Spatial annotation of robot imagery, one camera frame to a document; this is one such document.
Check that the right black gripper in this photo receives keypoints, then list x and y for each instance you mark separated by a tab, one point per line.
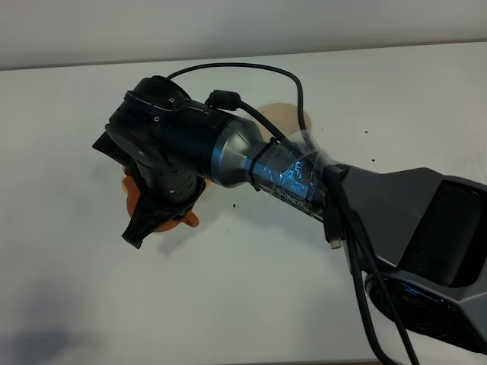
167	190

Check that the brown clay teapot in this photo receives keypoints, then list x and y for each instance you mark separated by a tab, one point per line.
133	194

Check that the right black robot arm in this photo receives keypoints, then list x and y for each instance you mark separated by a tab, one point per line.
418	236

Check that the beige round teapot saucer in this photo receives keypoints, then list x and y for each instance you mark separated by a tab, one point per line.
284	116

